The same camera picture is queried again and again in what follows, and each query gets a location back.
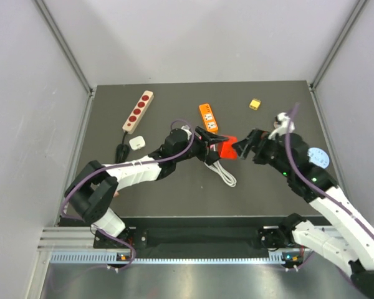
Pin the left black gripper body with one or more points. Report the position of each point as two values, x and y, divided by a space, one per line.
199 149

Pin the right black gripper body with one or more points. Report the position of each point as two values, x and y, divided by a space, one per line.
267 149

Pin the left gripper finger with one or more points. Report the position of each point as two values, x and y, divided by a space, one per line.
211 157
209 137

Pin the orange power strip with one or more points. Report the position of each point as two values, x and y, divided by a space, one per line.
208 118

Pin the red plug adapter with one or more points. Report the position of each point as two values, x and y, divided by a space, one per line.
225 148

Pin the yellow cube charger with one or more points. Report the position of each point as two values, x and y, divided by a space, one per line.
254 104

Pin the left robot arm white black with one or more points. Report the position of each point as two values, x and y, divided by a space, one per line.
92 191

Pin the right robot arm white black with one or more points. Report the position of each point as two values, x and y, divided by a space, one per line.
354 253

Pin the blue round power socket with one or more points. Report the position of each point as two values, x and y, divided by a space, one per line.
318 157

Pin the white usb charger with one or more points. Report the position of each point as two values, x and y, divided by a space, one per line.
137 143

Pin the beige red power strip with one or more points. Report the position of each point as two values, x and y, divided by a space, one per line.
138 111

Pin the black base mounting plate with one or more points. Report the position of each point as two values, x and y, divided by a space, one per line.
145 238

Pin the grey slotted cable duct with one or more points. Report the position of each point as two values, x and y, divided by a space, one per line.
273 258

